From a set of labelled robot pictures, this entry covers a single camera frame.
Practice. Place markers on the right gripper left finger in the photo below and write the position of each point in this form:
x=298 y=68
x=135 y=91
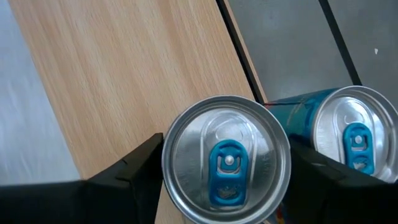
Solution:
x=130 y=193

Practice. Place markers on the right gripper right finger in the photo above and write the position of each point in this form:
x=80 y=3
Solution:
x=317 y=199

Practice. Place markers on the blue silver Red Bull can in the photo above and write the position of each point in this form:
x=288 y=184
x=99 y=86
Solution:
x=332 y=115
x=226 y=160

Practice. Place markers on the black aluminium rig frame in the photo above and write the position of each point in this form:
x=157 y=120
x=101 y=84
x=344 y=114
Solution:
x=239 y=49

